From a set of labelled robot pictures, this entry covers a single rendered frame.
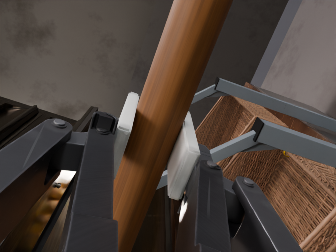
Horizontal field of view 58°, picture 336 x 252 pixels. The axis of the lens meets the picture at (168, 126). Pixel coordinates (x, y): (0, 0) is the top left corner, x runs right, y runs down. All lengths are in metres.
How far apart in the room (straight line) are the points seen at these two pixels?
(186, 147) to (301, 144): 0.53
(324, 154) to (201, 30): 0.57
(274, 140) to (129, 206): 0.49
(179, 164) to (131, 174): 0.04
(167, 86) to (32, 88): 3.35
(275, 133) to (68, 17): 2.81
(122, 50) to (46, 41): 0.75
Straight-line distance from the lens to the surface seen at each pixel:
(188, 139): 0.16
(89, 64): 3.25
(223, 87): 1.09
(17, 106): 1.94
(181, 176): 0.16
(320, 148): 0.70
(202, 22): 0.16
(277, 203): 1.22
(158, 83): 0.17
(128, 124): 0.15
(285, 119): 1.38
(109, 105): 3.32
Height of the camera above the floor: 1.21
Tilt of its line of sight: 8 degrees down
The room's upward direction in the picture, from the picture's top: 72 degrees counter-clockwise
